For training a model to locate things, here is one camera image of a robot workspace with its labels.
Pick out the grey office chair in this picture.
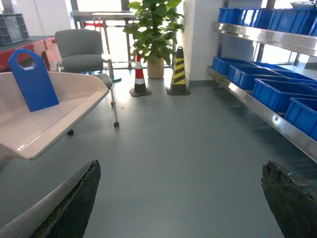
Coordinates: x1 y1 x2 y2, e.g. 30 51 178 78
55 29 119 127

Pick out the beige plastic dustpan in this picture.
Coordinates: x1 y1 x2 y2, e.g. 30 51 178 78
0 71 109 169

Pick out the blue shelf bin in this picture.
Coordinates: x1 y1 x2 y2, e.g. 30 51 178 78
252 78 317 113

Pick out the steel shelf rack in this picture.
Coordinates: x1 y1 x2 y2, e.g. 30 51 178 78
207 22 317 161

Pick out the yellow black traffic cone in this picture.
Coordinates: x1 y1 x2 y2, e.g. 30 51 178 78
166 47 191 96

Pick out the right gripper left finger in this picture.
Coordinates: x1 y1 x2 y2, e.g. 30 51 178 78
0 160 101 238

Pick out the grey plastic crate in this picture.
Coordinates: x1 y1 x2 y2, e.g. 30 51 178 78
0 13 29 46

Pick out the potted green plant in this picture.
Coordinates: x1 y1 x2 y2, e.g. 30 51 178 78
123 0 184 79

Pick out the red white traffic cone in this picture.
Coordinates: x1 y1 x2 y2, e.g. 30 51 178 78
129 53 152 97

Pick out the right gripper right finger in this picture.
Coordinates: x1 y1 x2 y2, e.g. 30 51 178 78
261 161 317 238

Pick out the blue plastic part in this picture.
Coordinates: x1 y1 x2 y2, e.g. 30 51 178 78
8 49 59 112

